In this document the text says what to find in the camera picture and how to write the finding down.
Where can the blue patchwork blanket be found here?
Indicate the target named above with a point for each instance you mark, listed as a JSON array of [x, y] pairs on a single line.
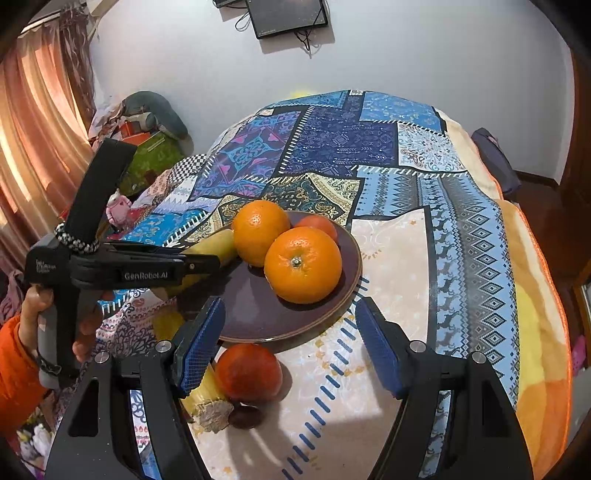
[[392, 194]]

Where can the orange sheer curtain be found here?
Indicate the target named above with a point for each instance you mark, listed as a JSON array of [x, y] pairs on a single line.
[[32, 129]]

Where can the yellow plastic item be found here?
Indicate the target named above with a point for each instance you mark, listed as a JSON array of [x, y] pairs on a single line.
[[300, 94]]

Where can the dark brown chestnut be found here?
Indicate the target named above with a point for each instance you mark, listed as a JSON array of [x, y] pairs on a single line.
[[247, 416]]

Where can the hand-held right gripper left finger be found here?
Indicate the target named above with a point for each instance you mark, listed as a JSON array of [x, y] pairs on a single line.
[[198, 346]]

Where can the large orange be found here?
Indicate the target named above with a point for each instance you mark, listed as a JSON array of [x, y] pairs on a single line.
[[302, 267], [258, 230]]

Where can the wooden wardrobe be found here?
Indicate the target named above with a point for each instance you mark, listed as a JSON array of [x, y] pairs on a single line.
[[579, 138]]

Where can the red tomato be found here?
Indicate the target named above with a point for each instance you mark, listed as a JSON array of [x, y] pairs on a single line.
[[321, 227], [249, 371]]

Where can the person's left forearm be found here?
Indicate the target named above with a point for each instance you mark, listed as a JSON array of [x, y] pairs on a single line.
[[14, 369]]

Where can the brown patterned curtain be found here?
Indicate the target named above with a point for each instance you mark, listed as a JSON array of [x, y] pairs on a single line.
[[78, 60]]

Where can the grey backpack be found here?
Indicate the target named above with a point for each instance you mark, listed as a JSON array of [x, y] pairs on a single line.
[[496, 161]]

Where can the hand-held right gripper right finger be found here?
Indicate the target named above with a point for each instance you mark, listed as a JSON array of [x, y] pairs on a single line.
[[376, 350]]

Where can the black white checkered cloth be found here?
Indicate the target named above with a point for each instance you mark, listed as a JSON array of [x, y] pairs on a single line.
[[191, 168]]

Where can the pink small item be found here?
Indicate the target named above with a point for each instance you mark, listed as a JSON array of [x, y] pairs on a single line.
[[579, 351]]

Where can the pink toy figure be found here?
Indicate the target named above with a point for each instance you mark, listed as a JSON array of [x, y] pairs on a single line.
[[117, 207]]

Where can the small black wall monitor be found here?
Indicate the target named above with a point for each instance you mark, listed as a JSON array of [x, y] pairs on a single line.
[[286, 16]]

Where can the purple round plate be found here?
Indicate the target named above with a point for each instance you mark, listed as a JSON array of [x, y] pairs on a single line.
[[258, 314]]

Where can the person's left hand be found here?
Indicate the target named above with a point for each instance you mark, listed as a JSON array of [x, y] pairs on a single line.
[[30, 318]]

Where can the grey cushion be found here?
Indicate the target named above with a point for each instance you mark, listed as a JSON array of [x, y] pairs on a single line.
[[161, 110]]

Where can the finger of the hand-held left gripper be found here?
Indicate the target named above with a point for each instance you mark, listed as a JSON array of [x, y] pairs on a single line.
[[201, 265], [138, 293]]

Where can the yellow corn cob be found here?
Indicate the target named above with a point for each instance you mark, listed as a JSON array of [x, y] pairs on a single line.
[[210, 408], [217, 244]]

